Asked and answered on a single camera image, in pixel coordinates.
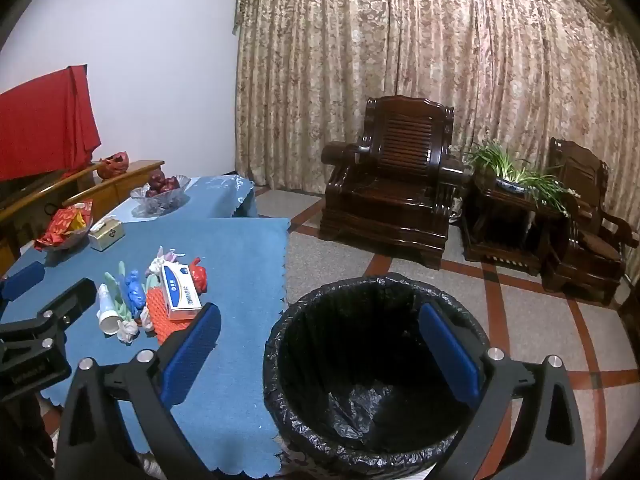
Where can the glass fruit bowl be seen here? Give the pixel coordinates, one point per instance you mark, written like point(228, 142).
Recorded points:
point(160, 203)

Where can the dark wooden armchair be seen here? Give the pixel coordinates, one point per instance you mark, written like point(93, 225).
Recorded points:
point(395, 200)
point(585, 260)

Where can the blue and white cardboard box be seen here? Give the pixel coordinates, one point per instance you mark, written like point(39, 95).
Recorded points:
point(180, 290)

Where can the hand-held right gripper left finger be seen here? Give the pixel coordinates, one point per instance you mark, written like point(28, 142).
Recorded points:
point(196, 342)

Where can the clear wrapper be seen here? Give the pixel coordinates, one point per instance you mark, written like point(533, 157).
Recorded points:
point(127, 331)

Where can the red ornament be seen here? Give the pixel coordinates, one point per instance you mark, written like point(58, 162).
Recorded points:
point(114, 165)

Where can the orange foam mesh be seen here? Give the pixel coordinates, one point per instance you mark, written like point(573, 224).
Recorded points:
point(167, 331)

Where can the glass snack bowl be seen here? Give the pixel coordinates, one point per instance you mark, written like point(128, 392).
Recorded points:
point(75, 240)

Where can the red cloth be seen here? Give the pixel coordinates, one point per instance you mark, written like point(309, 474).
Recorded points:
point(40, 125)

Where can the tissue box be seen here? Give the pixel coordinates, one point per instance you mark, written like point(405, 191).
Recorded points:
point(107, 236)

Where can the pink packet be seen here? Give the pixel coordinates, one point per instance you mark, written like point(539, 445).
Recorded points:
point(173, 256)

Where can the trash bin with black bag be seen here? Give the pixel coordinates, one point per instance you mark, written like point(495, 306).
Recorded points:
point(300, 437)

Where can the blue and white plant pot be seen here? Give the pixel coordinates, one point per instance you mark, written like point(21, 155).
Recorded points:
point(510, 186)

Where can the red wrapper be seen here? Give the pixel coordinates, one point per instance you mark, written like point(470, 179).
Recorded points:
point(199, 276)

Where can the white tube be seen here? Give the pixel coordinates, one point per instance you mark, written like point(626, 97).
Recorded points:
point(106, 316)

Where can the white tissue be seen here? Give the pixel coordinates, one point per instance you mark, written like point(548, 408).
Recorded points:
point(155, 266)

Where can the dark wooden side table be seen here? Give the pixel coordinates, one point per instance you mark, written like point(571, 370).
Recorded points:
point(500, 232)

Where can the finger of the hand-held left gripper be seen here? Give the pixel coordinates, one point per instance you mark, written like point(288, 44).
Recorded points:
point(70, 300)
point(20, 280)

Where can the green potted plant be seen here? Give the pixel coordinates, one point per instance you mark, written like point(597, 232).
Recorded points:
point(492, 157)

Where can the blue wrapper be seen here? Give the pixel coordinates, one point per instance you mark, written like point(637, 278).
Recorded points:
point(134, 290)

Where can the red apple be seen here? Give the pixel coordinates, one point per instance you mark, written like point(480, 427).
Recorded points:
point(173, 184)
point(158, 178)
point(152, 192)

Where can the red and yellow snack packets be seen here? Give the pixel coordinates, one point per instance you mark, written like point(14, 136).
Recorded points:
point(62, 222)

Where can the floral beige curtain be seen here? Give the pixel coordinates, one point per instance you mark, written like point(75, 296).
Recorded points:
point(350, 60)

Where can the green wrapper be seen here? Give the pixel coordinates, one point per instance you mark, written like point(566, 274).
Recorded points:
point(115, 297)

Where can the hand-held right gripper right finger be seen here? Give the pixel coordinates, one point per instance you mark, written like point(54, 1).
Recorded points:
point(450, 355)

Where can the light blue lace-edged tablecloth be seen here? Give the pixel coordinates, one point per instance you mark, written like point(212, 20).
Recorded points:
point(220, 195)

